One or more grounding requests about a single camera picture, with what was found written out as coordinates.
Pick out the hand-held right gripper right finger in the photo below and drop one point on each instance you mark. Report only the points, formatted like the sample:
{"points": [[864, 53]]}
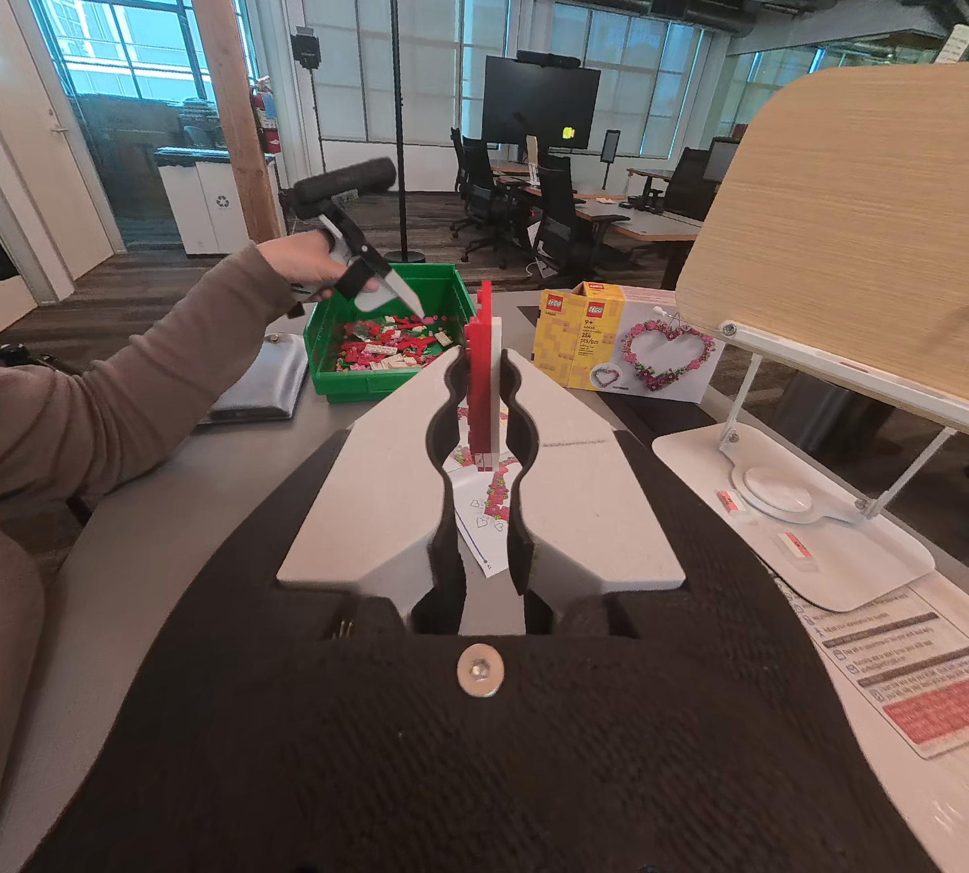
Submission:
{"points": [[590, 494]]}

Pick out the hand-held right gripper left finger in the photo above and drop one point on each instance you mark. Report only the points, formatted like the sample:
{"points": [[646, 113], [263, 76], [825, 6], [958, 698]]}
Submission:
{"points": [[363, 479]]}

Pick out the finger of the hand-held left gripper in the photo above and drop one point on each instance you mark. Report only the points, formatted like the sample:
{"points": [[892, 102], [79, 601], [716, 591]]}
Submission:
{"points": [[397, 290]]}

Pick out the pile of lego pieces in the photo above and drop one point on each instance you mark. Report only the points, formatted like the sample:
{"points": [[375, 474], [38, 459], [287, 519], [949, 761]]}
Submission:
{"points": [[386, 347]]}

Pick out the green plastic bin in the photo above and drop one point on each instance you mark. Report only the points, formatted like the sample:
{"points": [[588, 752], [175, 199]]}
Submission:
{"points": [[322, 358]]}

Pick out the red and white lego assembly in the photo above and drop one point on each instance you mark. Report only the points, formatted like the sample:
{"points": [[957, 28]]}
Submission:
{"points": [[478, 373]]}

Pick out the person's left forearm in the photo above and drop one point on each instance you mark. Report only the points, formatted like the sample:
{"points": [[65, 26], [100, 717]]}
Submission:
{"points": [[136, 373]]}

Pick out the lego instruction booklet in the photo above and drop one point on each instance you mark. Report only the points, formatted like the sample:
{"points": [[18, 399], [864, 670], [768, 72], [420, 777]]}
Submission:
{"points": [[484, 521]]}

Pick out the yellow lego set box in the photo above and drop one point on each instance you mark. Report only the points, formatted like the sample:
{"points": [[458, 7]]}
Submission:
{"points": [[564, 343]]}

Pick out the person's left hand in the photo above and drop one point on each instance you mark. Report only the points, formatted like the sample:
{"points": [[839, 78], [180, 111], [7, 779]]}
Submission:
{"points": [[303, 265]]}

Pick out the red fire extinguisher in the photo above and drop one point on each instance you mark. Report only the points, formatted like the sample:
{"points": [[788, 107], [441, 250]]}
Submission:
{"points": [[263, 106]]}

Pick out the black office chair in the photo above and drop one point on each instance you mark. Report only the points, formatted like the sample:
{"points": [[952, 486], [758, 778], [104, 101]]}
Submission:
{"points": [[564, 222], [690, 180], [481, 191]]}

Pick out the white recycling bin cabinet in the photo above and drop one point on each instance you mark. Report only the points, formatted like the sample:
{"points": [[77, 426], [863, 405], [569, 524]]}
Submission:
{"points": [[204, 206]]}

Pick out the black light panel on stand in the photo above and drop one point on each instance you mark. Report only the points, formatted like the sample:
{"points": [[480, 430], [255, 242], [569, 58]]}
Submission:
{"points": [[306, 49]]}

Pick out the black flat pouch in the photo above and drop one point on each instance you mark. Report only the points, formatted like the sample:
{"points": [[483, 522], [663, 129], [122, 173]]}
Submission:
{"points": [[257, 381]]}

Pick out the wooden pillar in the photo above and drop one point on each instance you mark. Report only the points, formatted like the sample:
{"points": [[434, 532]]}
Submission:
{"points": [[227, 93]]}

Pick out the large black tv screen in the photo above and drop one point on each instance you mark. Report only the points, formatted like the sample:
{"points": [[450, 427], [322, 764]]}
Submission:
{"points": [[537, 100]]}

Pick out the black video bar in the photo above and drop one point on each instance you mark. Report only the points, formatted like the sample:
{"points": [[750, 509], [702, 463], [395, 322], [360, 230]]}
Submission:
{"points": [[549, 58]]}

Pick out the tablet on stand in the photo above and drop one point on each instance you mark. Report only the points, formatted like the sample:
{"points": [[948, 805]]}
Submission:
{"points": [[610, 147]]}

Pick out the wooden office desk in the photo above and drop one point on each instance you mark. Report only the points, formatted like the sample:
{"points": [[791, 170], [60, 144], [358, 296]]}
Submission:
{"points": [[658, 225]]}

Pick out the pale office door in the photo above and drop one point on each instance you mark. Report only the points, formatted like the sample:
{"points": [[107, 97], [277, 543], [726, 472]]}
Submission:
{"points": [[45, 153]]}

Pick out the laminated instruction sheet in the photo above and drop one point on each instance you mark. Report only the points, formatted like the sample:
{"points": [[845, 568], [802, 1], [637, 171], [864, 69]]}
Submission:
{"points": [[908, 676]]}

